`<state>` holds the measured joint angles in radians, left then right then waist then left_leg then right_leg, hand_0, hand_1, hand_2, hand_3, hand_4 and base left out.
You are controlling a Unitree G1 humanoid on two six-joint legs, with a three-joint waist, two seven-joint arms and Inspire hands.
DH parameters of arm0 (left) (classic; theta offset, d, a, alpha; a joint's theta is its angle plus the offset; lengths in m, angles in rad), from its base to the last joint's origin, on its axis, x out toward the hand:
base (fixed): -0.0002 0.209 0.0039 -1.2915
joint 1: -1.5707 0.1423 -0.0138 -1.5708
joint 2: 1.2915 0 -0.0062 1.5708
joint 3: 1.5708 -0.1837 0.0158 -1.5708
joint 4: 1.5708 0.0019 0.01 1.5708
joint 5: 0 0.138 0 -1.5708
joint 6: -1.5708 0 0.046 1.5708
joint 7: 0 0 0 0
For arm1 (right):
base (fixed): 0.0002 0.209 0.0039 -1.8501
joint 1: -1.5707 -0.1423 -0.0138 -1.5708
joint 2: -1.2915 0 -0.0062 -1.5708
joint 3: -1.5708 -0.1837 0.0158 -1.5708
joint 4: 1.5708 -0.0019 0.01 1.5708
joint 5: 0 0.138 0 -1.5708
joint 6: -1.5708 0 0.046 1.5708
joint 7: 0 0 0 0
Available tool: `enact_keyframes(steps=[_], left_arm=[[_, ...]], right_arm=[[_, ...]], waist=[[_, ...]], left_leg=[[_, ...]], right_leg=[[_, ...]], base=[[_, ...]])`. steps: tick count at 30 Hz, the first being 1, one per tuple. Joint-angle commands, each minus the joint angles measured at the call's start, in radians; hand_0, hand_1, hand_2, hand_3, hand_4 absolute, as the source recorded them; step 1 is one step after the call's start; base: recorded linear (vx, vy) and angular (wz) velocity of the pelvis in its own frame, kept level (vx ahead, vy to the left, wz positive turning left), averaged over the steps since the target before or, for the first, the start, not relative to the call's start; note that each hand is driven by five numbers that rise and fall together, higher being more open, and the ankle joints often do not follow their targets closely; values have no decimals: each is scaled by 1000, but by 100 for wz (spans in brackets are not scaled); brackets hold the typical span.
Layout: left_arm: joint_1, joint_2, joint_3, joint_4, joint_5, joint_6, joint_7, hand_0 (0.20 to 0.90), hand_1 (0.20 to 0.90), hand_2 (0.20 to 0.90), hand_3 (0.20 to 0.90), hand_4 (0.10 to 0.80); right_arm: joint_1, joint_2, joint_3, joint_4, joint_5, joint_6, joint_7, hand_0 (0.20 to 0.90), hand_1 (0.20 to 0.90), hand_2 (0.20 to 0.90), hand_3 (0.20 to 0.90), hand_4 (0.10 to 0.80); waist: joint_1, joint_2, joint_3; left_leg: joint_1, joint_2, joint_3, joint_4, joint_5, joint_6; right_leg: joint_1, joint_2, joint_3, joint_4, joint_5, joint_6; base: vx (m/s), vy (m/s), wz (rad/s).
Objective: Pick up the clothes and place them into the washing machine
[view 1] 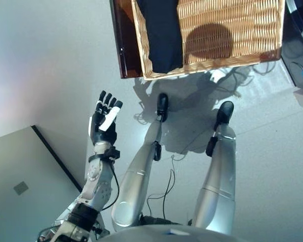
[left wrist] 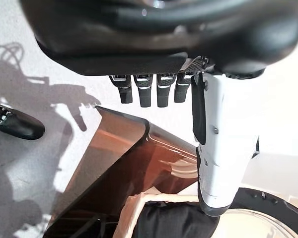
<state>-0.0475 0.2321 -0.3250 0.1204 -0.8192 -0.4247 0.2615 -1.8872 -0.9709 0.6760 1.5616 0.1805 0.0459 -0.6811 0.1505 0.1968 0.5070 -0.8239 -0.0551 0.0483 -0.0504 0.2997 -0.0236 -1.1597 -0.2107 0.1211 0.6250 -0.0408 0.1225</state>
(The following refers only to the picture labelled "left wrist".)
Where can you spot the rectangular wicker laundry basket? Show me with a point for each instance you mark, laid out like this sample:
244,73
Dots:
129,213

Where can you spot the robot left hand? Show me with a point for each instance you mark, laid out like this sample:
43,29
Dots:
149,32

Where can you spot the round glass washer door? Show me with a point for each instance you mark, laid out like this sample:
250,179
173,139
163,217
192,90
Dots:
263,205

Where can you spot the black garment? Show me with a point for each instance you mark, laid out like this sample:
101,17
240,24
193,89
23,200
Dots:
173,220

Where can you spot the robot left leg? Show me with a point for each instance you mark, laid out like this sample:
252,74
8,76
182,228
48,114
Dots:
20,126

